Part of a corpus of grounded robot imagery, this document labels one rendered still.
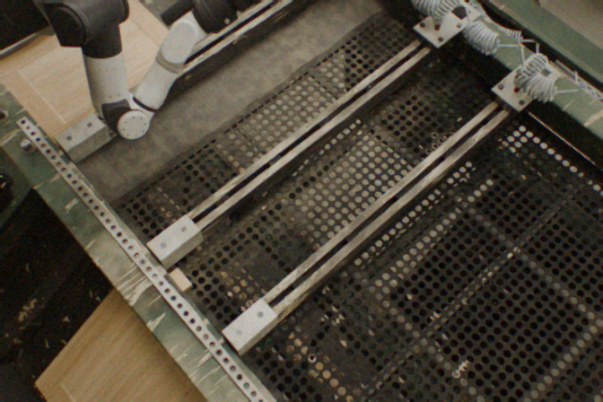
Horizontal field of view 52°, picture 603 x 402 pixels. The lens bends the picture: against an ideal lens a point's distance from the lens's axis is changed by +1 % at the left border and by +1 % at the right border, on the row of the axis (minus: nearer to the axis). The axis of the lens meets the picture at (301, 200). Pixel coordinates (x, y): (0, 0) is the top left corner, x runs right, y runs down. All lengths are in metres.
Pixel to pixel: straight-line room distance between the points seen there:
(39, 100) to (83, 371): 0.81
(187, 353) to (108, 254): 0.33
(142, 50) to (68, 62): 0.22
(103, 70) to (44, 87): 0.53
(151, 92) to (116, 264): 0.44
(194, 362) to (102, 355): 0.50
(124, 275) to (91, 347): 0.42
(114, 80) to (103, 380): 0.90
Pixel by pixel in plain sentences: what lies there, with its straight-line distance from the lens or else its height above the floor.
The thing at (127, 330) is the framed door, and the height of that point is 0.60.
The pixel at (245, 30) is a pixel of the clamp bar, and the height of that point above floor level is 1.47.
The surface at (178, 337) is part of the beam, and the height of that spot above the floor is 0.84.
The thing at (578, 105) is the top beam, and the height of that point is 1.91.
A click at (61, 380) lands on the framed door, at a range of 2.07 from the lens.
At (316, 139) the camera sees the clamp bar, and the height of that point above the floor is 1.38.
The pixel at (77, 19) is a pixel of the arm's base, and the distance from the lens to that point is 1.40.
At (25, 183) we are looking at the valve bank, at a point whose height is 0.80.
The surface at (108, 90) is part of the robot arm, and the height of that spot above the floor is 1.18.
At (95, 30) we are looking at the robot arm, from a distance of 1.43.
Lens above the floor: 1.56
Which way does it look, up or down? 11 degrees down
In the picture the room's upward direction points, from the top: 41 degrees clockwise
